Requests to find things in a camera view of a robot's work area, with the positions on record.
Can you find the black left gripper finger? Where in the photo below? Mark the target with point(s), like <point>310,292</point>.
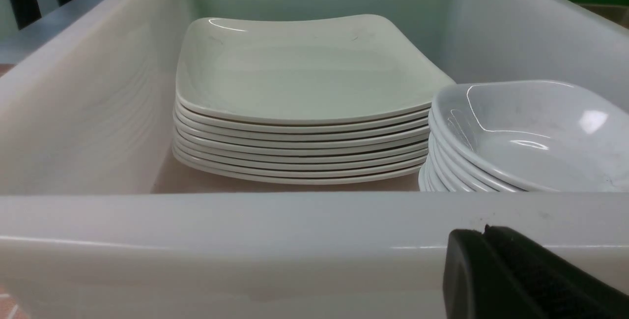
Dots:
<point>501,274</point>

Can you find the stack of white bowls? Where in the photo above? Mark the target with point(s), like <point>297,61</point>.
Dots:
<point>447,170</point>

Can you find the stack of white square plates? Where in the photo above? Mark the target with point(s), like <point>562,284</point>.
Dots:
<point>365,152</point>

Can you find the top stacked white square plate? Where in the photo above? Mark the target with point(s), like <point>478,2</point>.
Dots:
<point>318,72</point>

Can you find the white plastic storage bin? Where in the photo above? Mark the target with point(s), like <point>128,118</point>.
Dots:
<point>98,220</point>

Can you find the top stacked white bowl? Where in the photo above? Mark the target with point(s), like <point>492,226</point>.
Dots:
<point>538,135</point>

